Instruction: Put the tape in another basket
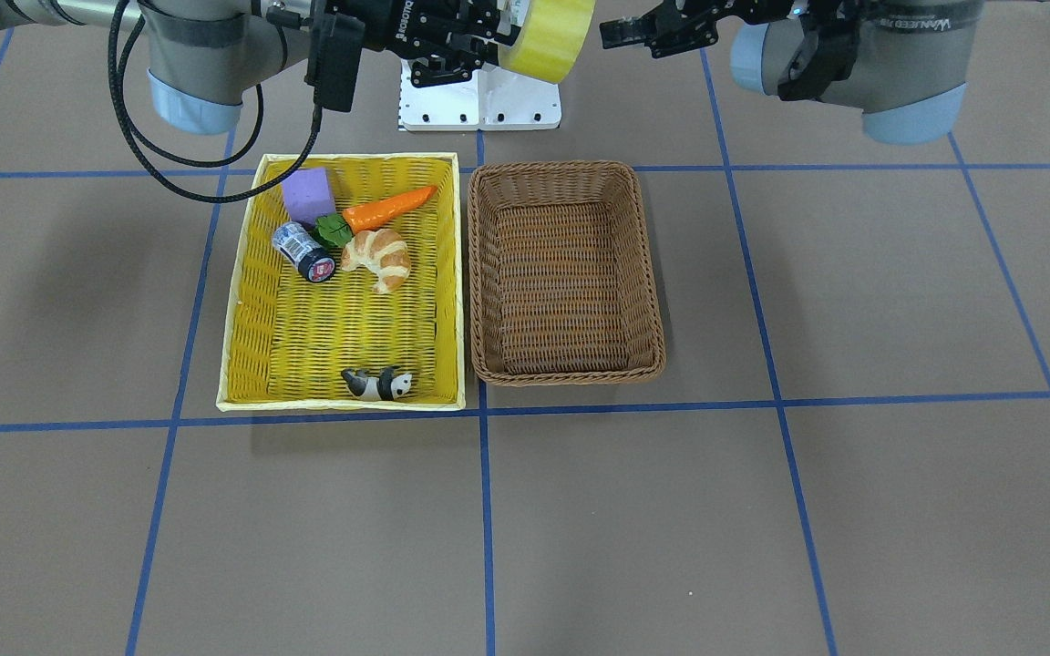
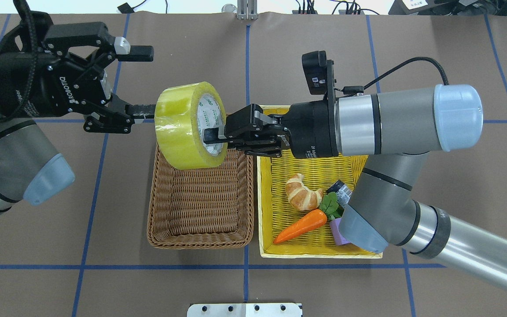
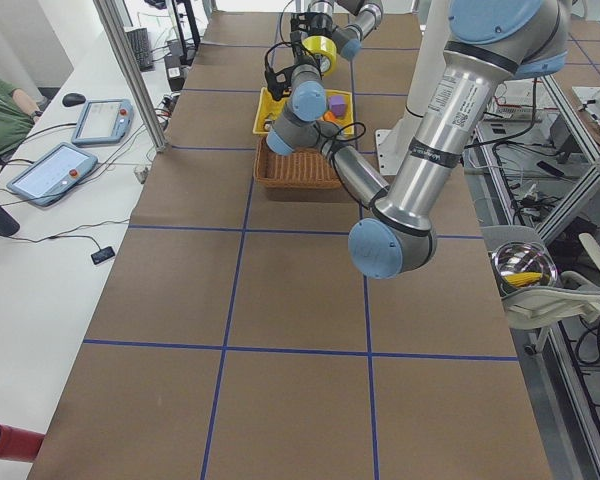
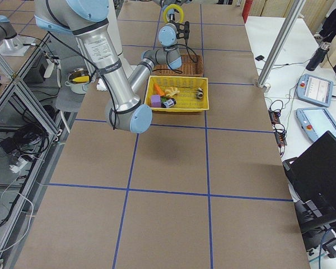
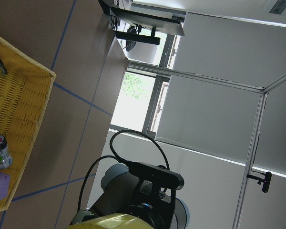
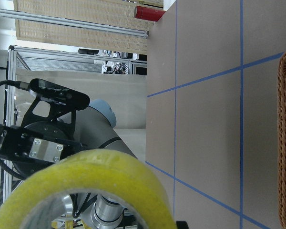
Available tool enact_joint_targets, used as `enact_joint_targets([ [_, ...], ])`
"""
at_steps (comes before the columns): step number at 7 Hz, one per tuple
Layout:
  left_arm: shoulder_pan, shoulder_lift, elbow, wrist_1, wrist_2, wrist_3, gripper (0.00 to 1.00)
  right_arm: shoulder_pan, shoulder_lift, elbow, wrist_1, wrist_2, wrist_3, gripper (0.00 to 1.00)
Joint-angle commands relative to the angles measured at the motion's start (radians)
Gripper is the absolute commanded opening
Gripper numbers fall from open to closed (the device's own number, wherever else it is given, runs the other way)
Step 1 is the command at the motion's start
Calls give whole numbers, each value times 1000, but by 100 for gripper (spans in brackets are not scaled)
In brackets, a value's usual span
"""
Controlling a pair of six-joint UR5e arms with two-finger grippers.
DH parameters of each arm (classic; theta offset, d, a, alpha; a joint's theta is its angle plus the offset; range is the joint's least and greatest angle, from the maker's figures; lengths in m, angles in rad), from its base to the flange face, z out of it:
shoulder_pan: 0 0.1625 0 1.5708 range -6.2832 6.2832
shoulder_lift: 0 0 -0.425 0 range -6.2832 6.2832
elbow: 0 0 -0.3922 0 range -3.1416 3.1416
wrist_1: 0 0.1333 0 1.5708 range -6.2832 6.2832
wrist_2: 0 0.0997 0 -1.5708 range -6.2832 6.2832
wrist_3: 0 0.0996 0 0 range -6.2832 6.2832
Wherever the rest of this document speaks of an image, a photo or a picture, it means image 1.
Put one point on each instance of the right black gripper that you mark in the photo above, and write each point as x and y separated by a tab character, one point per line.
395	25

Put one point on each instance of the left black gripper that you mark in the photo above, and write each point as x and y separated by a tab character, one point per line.
733	11

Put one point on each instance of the yellow clear tape roll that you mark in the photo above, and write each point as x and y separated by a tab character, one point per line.
550	40

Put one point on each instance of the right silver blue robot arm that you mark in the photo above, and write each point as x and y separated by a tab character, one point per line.
203	55

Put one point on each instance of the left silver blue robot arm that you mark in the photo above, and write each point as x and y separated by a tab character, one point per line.
902	64

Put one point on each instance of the brown wicker basket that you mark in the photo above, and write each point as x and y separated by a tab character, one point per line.
562	288

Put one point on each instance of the yellow woven basket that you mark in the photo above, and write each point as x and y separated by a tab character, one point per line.
285	340

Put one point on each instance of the purple foam cube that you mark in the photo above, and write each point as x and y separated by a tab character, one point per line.
308	196

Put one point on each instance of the orange toy carrot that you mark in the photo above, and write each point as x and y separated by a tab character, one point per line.
336	229

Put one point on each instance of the toy croissant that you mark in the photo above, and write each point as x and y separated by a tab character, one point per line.
384	253

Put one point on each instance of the small blue labelled can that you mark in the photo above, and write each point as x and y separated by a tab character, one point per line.
311	260

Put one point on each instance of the panda figurine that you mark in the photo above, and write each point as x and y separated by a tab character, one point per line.
390	383

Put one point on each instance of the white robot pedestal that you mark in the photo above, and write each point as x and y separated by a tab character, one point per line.
493	99

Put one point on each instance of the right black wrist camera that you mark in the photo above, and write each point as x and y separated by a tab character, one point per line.
336	44

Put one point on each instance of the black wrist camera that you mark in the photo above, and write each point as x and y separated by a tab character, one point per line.
336	44
827	54

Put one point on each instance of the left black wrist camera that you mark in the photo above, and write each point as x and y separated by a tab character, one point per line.
827	54

